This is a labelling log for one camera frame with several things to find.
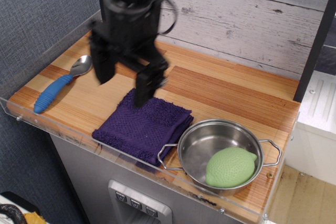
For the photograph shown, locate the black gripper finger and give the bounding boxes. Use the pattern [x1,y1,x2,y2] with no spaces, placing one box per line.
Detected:
[90,47,116,84]
[133,70,164,108]

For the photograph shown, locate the stainless steel pot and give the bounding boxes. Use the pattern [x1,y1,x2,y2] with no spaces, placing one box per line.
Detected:
[157,119,282,196]

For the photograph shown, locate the clear acrylic table guard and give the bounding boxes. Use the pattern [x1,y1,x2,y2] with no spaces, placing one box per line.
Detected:
[2,11,304,223]

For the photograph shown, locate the purple towel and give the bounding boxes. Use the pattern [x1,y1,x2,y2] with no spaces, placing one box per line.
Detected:
[92,89,194,166]

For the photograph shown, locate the silver dispenser button panel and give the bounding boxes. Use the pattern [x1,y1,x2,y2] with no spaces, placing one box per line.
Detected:
[108,179,173,223]

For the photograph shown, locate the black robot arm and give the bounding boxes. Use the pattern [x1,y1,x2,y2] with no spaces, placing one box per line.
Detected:
[90,0,169,108]

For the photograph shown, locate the right dark frame post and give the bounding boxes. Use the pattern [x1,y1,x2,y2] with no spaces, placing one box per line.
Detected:
[293,0,335,102]

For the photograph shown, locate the white toy sink unit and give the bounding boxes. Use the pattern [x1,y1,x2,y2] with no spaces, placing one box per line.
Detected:
[284,71,335,185]

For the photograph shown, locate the blue handled metal spoon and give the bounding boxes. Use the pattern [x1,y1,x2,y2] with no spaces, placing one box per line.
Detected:
[33,55,93,114]

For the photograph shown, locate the black corrugated hose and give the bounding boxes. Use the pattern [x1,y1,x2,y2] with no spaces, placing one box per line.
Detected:
[0,203,27,224]

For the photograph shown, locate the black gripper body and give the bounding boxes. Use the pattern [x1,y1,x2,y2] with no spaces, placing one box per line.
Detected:
[90,0,168,75]

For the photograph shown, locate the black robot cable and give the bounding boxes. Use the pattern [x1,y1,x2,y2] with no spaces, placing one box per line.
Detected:
[157,0,179,36]

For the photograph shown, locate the grey toy fridge cabinet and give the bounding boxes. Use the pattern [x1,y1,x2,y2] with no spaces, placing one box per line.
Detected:
[51,136,259,223]

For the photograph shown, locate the green plastic lime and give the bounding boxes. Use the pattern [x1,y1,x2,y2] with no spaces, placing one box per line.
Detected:
[205,147,257,188]

